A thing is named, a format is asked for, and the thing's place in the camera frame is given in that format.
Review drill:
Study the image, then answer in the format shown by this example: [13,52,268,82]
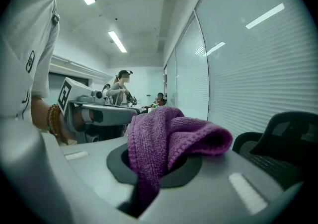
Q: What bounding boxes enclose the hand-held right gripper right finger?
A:
[141,149,304,224]

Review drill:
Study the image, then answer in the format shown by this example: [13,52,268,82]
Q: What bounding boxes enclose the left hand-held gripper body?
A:
[57,76,108,144]

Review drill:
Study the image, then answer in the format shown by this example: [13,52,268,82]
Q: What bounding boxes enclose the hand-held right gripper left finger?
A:
[29,135,137,223]

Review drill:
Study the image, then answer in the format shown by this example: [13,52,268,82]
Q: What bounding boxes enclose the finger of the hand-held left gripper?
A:
[81,104,141,126]

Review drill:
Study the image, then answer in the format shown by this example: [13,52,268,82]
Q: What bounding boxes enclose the purple cloth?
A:
[126,105,234,210]

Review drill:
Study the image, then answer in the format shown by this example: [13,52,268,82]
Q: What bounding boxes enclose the person's left forearm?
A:
[31,96,74,146]

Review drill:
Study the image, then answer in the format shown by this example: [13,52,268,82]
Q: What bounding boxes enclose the person's left hand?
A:
[71,107,93,131]

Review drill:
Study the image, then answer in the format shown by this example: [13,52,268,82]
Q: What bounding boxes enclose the black mesh office chair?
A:
[232,111,318,190]

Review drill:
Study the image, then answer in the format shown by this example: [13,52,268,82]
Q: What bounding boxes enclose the person's grey t-shirt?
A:
[0,0,60,121]

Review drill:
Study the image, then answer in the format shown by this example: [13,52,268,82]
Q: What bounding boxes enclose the white window blinds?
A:
[163,0,318,149]

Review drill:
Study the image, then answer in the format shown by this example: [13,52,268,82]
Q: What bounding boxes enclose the brown beaded bracelet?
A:
[46,103,70,146]

